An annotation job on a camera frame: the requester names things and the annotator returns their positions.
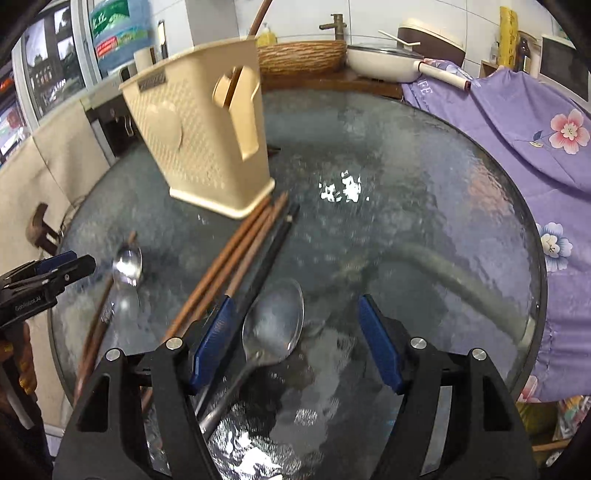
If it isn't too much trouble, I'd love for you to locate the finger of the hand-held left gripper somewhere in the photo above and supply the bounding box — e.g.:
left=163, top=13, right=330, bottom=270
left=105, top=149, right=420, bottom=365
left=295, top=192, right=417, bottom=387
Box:
left=44, top=256, right=97, bottom=297
left=37, top=251, right=79, bottom=276

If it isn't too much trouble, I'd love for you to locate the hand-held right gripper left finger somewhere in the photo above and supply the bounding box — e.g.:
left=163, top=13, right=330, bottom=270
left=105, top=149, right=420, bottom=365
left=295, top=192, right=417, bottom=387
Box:
left=53, top=295, right=233, bottom=480

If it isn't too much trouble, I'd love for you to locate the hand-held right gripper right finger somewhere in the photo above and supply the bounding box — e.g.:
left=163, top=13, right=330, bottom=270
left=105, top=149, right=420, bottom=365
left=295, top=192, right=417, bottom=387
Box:
left=359, top=295, right=540, bottom=480

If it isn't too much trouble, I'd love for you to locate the small metal spoon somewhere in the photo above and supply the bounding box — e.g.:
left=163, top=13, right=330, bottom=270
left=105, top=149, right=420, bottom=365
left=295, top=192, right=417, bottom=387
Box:
left=112, top=247, right=144, bottom=291

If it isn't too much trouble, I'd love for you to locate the brown wooden chopstick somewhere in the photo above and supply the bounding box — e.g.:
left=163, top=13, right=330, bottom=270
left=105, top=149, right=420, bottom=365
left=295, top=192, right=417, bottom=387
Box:
left=161, top=196, right=273, bottom=347
left=73, top=230, right=138, bottom=407
left=224, top=191, right=290, bottom=298
left=228, top=67, right=244, bottom=110

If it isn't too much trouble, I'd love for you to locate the large metal spoon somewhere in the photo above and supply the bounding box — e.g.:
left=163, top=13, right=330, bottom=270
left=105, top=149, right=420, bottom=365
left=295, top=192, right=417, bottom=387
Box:
left=196, top=278, right=305, bottom=439

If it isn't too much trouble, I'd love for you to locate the black chopstick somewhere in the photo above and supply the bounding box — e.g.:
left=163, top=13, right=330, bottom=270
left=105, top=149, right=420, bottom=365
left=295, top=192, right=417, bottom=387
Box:
left=194, top=203, right=301, bottom=418

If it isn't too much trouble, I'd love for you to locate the wooden utensil holder box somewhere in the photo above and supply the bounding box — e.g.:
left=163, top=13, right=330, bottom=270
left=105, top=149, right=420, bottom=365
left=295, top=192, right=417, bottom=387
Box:
left=119, top=37, right=277, bottom=219

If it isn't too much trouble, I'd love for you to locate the person's left hand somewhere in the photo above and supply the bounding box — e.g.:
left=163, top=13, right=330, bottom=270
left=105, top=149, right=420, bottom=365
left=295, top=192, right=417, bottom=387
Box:
left=0, top=323, right=38, bottom=408

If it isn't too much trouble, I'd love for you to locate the brown wooden stand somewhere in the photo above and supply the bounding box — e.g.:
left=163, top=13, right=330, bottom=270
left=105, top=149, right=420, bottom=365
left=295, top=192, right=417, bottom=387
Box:
left=28, top=203, right=62, bottom=256

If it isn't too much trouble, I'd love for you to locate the grey metal table leg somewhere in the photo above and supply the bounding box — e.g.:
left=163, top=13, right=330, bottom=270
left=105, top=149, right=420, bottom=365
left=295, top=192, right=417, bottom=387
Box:
left=392, top=242, right=533, bottom=344

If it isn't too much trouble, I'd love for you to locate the white water dispenser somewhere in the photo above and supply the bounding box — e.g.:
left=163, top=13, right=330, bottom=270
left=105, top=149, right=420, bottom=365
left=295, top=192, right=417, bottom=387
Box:
left=83, top=69, right=137, bottom=162

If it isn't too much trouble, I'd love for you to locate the patterned cloth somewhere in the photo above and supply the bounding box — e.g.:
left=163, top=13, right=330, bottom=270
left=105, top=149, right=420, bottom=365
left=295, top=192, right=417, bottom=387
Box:
left=516, top=396, right=585, bottom=468

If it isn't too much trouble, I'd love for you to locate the window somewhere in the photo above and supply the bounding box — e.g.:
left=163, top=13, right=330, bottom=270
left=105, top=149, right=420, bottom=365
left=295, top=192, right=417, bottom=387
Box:
left=0, top=0, right=95, bottom=158

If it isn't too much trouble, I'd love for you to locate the blue water bottle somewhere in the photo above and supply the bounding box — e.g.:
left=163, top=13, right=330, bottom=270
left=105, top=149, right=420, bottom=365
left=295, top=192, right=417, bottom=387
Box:
left=89, top=0, right=153, bottom=77

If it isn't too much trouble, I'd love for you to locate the purple floral cloth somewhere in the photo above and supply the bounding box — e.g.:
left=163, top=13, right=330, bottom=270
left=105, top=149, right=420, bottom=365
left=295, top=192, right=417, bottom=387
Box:
left=401, top=64, right=591, bottom=402

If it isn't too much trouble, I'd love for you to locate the wooden sink table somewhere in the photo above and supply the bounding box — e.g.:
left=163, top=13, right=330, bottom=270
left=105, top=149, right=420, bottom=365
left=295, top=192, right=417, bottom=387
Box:
left=261, top=69, right=404, bottom=101

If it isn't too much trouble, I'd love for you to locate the white pan with glass lid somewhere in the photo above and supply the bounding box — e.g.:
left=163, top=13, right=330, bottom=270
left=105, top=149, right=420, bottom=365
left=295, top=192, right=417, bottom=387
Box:
left=346, top=43, right=472, bottom=92

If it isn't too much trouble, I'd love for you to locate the woven basin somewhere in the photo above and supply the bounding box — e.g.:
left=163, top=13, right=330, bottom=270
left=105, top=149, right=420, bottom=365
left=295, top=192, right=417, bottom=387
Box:
left=256, top=41, right=347, bottom=75

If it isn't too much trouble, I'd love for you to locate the white rice paddle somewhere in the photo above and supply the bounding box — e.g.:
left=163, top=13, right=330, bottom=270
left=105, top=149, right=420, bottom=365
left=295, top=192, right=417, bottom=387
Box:
left=378, top=30, right=422, bottom=48

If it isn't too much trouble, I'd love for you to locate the brown and white rice cooker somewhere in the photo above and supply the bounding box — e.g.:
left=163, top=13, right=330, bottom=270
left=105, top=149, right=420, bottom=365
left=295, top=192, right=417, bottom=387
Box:
left=397, top=18, right=466, bottom=68

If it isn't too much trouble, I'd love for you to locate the bamboo faucet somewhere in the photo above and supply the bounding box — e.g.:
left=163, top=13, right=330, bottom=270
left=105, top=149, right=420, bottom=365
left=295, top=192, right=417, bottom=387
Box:
left=320, top=14, right=346, bottom=43

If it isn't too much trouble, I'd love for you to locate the dark brown bottle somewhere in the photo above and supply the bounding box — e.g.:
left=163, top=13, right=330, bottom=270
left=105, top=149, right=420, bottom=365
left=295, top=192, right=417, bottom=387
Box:
left=517, top=31, right=537, bottom=73

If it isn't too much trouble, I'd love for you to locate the yellow roll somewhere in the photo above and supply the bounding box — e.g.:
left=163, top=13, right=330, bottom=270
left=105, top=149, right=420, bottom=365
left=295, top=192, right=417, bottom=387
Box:
left=499, top=6, right=516, bottom=70

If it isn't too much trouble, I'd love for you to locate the white microwave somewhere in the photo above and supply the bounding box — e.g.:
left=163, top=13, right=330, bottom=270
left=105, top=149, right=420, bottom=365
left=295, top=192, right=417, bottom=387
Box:
left=538, top=34, right=591, bottom=101

